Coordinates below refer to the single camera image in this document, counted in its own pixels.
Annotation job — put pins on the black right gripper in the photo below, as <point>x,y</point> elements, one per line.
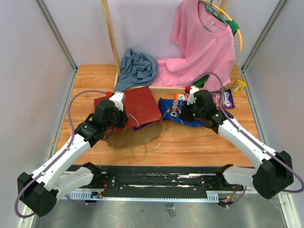
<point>184,109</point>

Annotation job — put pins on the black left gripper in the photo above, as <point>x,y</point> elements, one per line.
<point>124,118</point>

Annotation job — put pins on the blue snack bag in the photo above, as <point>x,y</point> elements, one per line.
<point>171,110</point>

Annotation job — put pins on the orange Fox's candy bag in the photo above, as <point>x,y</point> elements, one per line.
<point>181,96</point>

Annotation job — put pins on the small purple candy bag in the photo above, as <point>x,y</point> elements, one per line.
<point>136,128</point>

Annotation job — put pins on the purple Fox's candy bag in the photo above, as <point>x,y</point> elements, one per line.
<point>226,99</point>

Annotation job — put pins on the red brown paper bag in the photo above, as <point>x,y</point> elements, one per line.
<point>141,108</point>

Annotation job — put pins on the yellow M&M's candy bag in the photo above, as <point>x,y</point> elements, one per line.
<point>237,87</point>

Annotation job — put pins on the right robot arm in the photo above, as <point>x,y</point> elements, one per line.
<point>272,171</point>

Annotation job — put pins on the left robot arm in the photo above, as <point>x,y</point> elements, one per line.
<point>45,186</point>

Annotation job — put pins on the crumpled blue cloth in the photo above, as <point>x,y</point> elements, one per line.
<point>136,69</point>

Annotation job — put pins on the pink t-shirt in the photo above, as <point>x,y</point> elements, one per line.
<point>207,47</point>

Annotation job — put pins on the yellow clothes hanger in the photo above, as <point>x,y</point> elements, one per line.
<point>218,11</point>

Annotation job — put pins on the grey clothes hanger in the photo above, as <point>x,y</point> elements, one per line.
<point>210,18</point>

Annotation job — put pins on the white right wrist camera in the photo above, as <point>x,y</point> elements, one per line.
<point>191,90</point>

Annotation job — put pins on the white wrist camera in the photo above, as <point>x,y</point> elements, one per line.
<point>116,100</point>
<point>191,90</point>

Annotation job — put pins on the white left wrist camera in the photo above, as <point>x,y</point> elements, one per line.
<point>116,100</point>

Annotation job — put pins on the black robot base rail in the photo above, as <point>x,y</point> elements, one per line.
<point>160,183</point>

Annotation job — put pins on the wooden clothes rack frame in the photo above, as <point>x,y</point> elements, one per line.
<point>150,34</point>

